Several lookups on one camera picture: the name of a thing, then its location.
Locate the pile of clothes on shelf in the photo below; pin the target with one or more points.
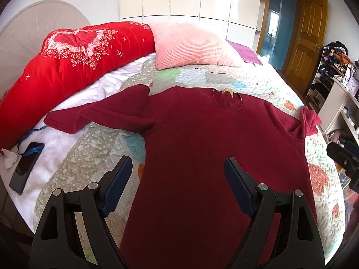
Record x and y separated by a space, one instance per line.
336 55

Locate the dark red knit sweater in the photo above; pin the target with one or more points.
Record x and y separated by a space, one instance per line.
184 214

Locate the pink striped pillow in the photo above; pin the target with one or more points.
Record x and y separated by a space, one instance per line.
179 44

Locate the purple cloth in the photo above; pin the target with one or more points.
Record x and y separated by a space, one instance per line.
246 53

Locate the brown wooden door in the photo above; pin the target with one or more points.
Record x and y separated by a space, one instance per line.
308 43

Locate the purple desk clock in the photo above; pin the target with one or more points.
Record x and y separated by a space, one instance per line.
352 86

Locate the round white headboard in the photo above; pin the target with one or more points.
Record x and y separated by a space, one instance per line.
22 37

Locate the teal inner door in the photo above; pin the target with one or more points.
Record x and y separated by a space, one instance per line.
278 31

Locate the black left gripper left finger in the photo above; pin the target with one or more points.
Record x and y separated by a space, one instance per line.
57 242

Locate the white wardrobe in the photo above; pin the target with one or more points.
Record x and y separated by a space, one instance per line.
235 20

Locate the red floral quilt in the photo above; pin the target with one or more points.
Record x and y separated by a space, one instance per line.
69 61

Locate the white bed sheet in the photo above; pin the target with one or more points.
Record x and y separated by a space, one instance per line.
50 145

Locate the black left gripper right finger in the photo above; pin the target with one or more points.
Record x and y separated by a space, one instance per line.
282 232

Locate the black smartphone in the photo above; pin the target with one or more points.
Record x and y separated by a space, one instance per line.
25 166

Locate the white shelf unit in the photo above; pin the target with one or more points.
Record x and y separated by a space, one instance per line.
335 106

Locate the crumpled white tissue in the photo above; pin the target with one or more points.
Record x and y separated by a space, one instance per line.
10 158

